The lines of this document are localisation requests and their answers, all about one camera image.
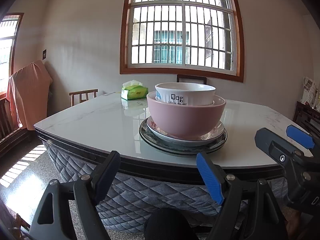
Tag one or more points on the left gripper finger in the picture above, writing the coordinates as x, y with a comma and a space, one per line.
52, 219
248, 210

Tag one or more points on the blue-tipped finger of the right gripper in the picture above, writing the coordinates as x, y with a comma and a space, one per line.
300, 137

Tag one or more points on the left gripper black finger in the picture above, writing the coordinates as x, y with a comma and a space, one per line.
276, 147

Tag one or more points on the white rimmed plate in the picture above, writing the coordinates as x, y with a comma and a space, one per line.
185, 136

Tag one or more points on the large pink bowl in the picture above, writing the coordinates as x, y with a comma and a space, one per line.
183, 120

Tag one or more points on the white bowl blue print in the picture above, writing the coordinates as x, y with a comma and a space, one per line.
183, 93

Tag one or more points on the dark patterned plate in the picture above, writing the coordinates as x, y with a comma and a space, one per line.
172, 148

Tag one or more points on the dark wooden side cabinet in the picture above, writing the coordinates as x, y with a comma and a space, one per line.
306, 117

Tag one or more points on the newspaper stack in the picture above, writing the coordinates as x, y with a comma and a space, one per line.
310, 94

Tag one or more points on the quilted blue table skirt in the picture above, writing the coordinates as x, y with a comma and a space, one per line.
131, 199

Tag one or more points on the dark wooden bench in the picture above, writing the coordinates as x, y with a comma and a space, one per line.
11, 136

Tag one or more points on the dark wooden ladder-back chair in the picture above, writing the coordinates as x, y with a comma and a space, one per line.
191, 79

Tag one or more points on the light wooden chair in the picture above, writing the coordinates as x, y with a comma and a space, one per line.
83, 95

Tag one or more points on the green tissue pack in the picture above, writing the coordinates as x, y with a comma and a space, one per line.
132, 90

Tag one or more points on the wood framed barred window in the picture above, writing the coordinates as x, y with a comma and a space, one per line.
191, 37

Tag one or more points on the side window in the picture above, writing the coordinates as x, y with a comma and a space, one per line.
9, 32

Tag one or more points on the black wall switch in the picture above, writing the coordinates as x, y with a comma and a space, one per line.
44, 54

